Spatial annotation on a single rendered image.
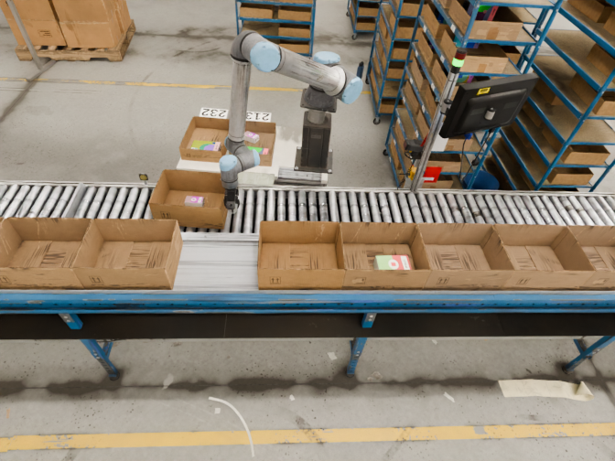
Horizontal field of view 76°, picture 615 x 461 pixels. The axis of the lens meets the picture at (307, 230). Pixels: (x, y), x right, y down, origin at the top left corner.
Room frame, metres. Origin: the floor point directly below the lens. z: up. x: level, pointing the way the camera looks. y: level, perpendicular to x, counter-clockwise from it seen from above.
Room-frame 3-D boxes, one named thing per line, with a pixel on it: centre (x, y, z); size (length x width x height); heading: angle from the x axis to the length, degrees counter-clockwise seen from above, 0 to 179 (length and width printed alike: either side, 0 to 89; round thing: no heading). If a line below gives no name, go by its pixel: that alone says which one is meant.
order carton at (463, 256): (1.25, -0.75, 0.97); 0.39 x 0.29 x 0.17; 96
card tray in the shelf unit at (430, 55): (3.13, -0.92, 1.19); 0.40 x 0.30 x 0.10; 6
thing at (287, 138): (2.27, 0.40, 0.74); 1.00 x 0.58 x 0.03; 91
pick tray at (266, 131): (2.26, 0.43, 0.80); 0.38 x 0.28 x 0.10; 2
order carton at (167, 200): (1.62, 0.68, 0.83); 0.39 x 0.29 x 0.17; 91
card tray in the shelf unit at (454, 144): (2.66, -0.97, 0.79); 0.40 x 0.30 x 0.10; 7
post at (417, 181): (1.98, -0.67, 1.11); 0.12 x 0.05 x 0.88; 96
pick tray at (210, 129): (2.25, 0.75, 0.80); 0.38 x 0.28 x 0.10; 1
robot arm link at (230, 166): (1.59, 0.44, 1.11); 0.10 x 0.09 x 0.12; 130
